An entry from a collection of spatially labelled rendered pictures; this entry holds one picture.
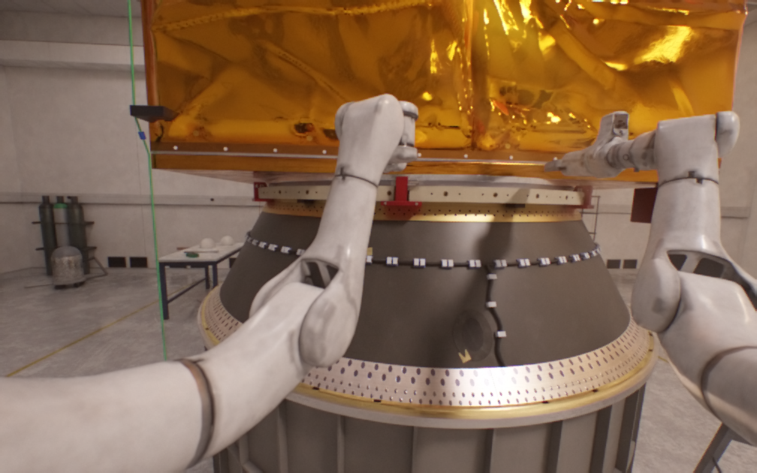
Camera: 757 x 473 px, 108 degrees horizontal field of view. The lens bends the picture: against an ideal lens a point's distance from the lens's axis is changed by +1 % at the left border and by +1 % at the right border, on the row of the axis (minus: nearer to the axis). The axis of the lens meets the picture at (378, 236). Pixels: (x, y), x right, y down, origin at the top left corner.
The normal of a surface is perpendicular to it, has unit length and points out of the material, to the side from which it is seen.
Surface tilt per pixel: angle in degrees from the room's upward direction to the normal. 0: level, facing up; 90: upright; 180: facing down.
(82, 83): 90
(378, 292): 62
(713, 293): 28
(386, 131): 99
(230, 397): 67
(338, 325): 91
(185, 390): 50
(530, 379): 43
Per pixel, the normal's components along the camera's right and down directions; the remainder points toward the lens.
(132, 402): 0.69, -0.69
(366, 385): -0.13, -0.64
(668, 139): -0.70, -0.27
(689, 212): -0.54, -0.38
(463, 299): 0.05, -0.36
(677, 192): -0.82, -0.44
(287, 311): -0.10, -0.86
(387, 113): 0.78, 0.10
